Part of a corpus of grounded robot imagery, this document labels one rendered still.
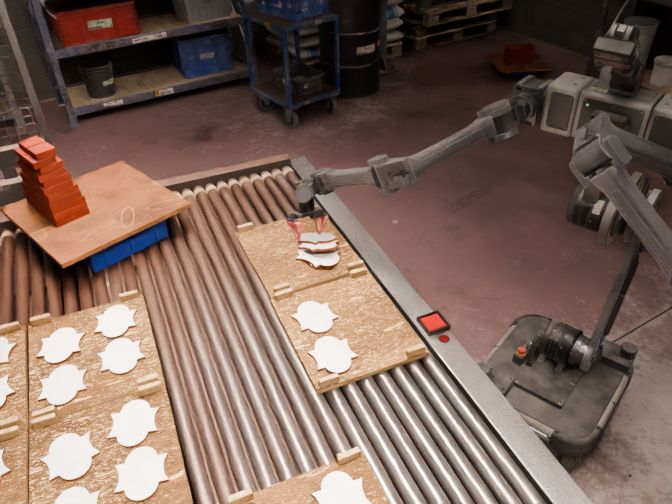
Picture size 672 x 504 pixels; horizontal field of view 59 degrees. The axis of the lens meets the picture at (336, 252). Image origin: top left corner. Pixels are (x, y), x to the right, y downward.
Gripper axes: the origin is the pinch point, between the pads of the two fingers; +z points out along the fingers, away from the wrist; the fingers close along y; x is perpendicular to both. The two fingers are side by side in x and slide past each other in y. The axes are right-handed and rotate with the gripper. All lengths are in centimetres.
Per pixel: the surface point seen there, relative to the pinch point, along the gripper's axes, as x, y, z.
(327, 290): -21.0, -10.6, 12.3
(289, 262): -1.3, -10.5, 7.0
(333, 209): 14.4, 24.8, -1.8
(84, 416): -12, -89, 25
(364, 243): -9.6, 18.0, 5.9
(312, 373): -43, -36, 23
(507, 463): -94, -19, 35
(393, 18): 296, 370, -89
